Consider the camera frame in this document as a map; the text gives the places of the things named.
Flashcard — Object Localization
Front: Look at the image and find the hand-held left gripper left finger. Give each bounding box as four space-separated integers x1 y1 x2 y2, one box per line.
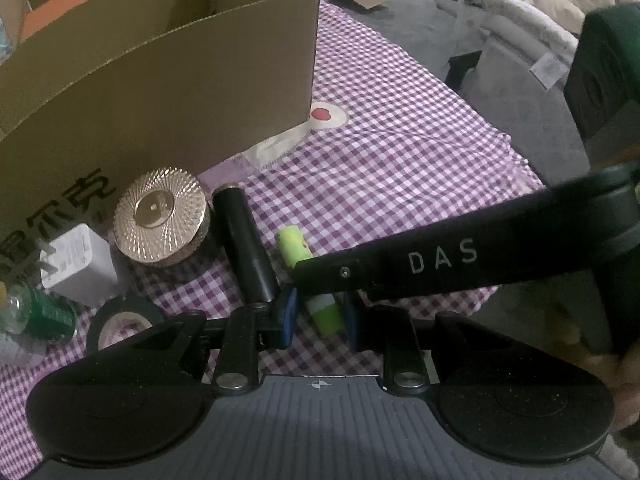
131 285 301 396

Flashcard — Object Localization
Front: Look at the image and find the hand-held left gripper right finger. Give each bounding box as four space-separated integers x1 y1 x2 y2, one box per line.
340 290 526 396

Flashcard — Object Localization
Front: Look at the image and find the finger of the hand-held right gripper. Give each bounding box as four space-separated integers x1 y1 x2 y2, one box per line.
292 172 597 302

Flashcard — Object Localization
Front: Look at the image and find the black cylinder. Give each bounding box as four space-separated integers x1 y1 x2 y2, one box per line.
212 183 278 306

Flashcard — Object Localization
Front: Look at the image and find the brown cardboard box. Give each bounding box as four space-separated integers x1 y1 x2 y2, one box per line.
0 0 321 261

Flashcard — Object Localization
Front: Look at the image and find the person's right hand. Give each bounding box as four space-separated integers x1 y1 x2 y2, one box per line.
595 345 640 441

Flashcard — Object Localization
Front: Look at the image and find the purple checkered cloth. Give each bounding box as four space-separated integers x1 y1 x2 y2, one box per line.
0 0 546 480

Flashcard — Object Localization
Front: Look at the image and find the white fluffy garment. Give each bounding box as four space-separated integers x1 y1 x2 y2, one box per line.
450 0 581 93

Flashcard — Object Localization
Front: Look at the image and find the small black object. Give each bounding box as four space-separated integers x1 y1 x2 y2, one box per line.
446 52 483 92

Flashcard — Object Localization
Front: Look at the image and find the black tape roll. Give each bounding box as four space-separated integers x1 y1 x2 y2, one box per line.
86 294 168 353

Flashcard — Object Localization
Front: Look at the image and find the white charger adapter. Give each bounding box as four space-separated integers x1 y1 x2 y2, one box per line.
40 224 118 307

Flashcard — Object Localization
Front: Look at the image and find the plastic bottle with green label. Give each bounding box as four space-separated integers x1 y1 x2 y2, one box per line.
0 280 78 361

